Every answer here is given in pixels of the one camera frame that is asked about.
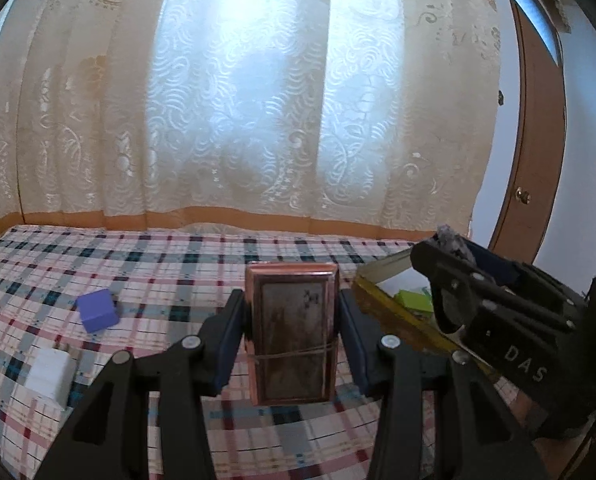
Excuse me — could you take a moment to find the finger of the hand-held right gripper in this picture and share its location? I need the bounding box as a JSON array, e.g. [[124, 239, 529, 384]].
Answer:
[[465, 239, 586, 319], [410, 241, 578, 405]]

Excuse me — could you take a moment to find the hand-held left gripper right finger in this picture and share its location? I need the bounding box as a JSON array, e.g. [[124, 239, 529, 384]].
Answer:
[[339, 290, 548, 480]]

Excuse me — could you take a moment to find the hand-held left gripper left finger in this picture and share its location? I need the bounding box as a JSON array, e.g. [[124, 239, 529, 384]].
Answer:
[[35, 288, 247, 480]]

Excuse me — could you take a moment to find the grey mottled cloth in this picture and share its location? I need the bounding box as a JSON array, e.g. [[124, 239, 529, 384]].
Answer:
[[430, 224, 474, 262]]

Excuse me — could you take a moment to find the golden box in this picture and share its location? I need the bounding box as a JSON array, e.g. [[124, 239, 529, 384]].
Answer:
[[355, 250, 503, 377]]

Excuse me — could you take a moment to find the pink case with rubber band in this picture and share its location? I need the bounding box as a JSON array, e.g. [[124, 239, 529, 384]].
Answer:
[[244, 261, 339, 407]]

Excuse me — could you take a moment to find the green block with football print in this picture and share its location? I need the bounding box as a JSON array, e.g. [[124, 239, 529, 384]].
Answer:
[[397, 288, 437, 317]]

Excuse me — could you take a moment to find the plaid blanket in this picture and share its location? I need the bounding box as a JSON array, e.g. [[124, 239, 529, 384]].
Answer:
[[0, 225, 543, 480]]

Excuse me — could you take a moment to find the purple block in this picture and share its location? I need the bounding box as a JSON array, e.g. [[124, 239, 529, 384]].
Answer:
[[75, 290, 120, 334]]

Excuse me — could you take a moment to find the wooden door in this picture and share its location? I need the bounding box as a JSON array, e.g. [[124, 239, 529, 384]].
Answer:
[[470, 0, 569, 262]]

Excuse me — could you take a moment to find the white box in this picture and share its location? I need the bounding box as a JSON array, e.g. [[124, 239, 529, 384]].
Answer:
[[25, 349, 77, 405]]

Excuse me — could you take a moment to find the cream lace curtain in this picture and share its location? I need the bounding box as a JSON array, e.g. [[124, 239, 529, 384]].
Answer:
[[0, 0, 501, 242]]

